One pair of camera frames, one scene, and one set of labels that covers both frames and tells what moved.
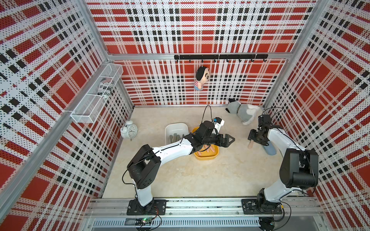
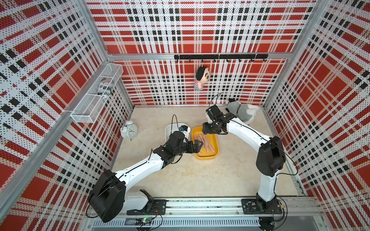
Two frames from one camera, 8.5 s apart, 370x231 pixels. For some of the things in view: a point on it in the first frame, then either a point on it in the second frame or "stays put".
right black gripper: [251, 135] -> [206, 129]
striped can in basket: [105, 87] stays put
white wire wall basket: [88, 109] stays put
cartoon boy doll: [202, 77] stays put
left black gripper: [225, 144] -> [196, 149]
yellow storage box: [208, 152] stays put
